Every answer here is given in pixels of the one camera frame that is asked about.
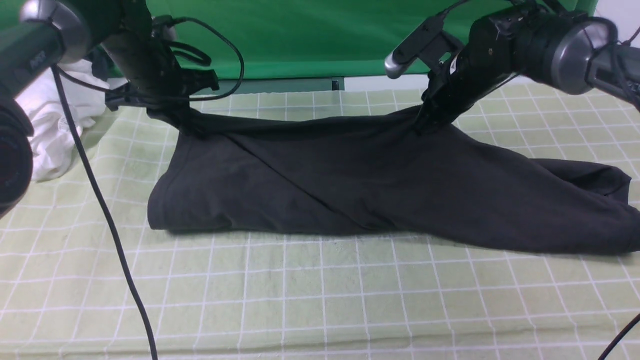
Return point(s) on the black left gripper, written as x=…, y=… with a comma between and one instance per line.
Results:
x=151, y=68

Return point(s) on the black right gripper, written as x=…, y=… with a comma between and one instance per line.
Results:
x=477, y=69

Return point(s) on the dark gray long-sleeved shirt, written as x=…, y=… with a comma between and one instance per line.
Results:
x=343, y=176

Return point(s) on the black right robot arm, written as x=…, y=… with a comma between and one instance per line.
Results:
x=570, y=52

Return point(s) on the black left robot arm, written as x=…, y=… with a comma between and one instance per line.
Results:
x=54, y=32

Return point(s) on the crumpled white shirt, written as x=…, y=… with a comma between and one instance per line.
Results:
x=52, y=143

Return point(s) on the green backdrop cloth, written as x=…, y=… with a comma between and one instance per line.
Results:
x=299, y=39

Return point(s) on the light green checkered tablecloth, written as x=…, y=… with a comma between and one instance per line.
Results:
x=254, y=296

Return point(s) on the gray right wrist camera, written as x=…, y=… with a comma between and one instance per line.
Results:
x=429, y=43

